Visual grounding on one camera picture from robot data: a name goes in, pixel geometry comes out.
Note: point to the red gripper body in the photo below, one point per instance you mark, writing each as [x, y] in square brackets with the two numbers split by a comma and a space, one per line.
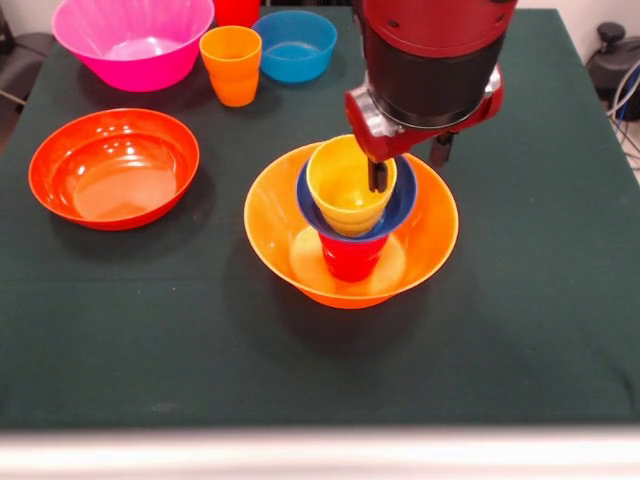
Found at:
[390, 142]

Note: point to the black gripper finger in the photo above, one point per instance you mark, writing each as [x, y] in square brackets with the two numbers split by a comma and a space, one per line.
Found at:
[378, 175]
[442, 150]

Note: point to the dark blue bowl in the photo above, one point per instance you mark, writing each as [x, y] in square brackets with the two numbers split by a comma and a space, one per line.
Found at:
[405, 195]

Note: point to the yellow cup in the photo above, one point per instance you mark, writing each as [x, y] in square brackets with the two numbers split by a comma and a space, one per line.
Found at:
[335, 175]

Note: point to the magenta cup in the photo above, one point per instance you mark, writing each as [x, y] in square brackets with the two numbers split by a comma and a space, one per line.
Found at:
[352, 260]

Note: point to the light blue bowl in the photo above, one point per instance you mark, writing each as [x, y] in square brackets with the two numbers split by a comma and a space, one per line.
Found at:
[295, 55]

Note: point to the small orange cup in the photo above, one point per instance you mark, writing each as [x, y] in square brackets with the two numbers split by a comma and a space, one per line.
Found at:
[232, 85]

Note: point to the shallow red-orange bowl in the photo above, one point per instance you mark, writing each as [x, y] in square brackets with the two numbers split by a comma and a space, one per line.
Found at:
[115, 165]

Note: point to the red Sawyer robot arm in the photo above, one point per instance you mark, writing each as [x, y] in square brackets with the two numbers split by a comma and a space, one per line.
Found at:
[430, 60]

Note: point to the dark green tablecloth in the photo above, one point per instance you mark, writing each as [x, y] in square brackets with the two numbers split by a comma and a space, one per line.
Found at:
[320, 365]

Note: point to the red cup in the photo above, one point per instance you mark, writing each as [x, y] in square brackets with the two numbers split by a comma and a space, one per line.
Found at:
[235, 12]

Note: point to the large pink bowl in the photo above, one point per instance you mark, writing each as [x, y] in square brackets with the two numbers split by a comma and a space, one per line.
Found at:
[150, 72]

